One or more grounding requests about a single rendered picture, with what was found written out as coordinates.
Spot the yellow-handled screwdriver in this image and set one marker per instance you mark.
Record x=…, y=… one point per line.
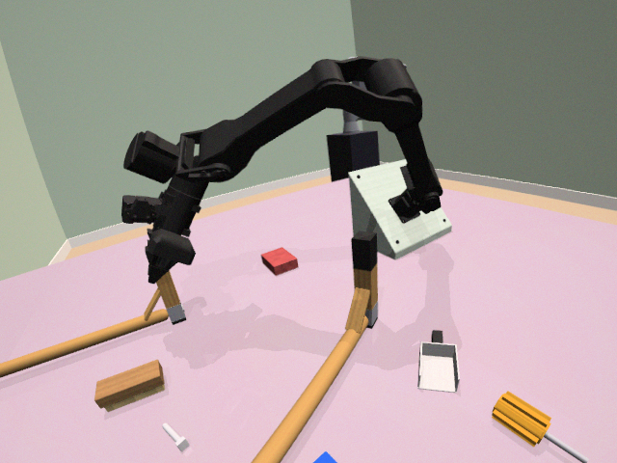
x=528, y=423

